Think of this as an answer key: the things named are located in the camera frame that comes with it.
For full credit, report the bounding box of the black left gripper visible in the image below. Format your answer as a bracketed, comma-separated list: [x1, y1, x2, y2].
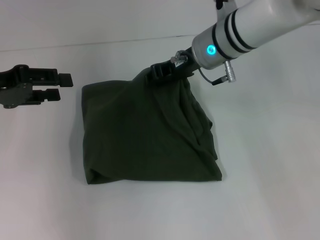
[0, 64, 74, 110]

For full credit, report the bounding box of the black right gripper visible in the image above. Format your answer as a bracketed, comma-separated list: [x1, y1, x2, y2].
[150, 46, 201, 81]

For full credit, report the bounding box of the dark green FREE t-shirt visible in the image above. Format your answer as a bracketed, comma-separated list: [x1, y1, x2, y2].
[81, 66, 223, 186]

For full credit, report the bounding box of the silver angled cable plug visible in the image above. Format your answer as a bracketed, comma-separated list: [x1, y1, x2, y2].
[169, 50, 189, 64]

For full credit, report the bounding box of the straight silver plug grey cable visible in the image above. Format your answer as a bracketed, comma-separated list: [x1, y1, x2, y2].
[198, 59, 237, 87]

